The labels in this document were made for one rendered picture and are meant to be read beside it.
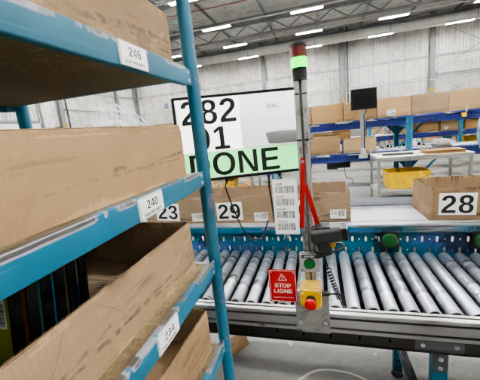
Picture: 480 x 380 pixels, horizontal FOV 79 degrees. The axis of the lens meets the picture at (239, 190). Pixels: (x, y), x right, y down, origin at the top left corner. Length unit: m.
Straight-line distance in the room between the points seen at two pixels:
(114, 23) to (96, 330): 0.40
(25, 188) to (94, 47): 0.17
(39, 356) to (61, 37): 0.31
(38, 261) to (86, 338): 0.14
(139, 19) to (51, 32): 0.22
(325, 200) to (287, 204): 0.63
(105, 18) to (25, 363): 0.40
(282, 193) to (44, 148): 0.78
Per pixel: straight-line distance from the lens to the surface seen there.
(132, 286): 0.47
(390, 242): 1.65
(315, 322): 1.20
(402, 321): 1.22
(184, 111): 1.08
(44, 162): 0.36
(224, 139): 1.06
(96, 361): 0.44
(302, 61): 0.99
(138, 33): 0.53
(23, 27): 0.33
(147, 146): 0.49
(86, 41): 0.39
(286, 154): 1.09
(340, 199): 1.63
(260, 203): 1.66
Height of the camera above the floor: 1.42
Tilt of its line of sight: 11 degrees down
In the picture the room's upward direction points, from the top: 6 degrees counter-clockwise
